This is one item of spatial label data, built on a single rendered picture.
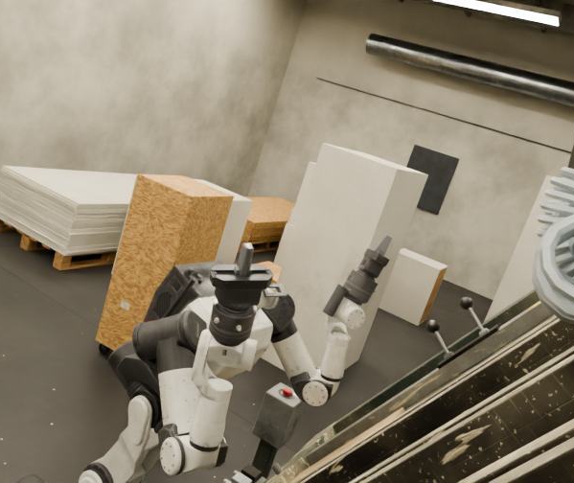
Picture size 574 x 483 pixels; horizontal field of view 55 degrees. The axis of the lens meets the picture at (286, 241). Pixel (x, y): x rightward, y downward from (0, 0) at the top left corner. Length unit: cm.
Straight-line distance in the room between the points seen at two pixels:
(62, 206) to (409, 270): 386
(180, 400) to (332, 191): 296
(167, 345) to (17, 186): 436
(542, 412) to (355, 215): 337
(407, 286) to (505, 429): 603
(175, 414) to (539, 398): 83
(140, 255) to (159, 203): 36
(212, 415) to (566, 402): 73
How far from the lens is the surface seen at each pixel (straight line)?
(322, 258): 414
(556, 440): 53
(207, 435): 125
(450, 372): 165
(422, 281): 670
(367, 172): 400
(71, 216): 508
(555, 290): 35
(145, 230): 356
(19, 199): 557
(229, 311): 111
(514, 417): 74
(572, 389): 73
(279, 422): 211
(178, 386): 133
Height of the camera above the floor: 191
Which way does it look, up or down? 13 degrees down
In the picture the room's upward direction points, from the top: 18 degrees clockwise
